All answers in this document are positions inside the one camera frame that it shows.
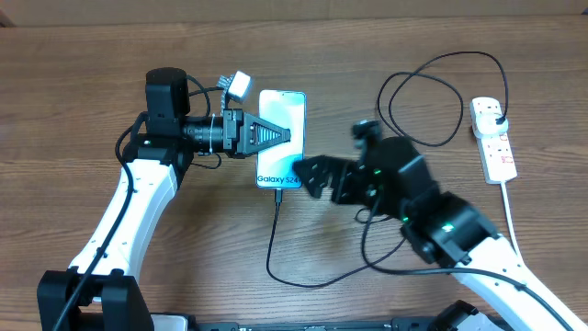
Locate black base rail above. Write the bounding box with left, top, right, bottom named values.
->
left=151, top=313, right=466, bottom=331

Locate blue Galaxy smartphone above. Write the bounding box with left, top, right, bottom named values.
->
left=255, top=90, right=306, bottom=189

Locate white charger plug adapter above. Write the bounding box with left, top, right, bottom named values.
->
left=472, top=112, right=509, bottom=139

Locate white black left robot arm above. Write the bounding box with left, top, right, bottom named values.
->
left=37, top=67, right=290, bottom=330

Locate white power strip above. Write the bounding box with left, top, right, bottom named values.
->
left=469, top=97, right=517, bottom=184

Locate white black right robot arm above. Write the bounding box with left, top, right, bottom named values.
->
left=293, top=121, right=587, bottom=330

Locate white power strip cord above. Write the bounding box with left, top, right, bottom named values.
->
left=499, top=181, right=523, bottom=257

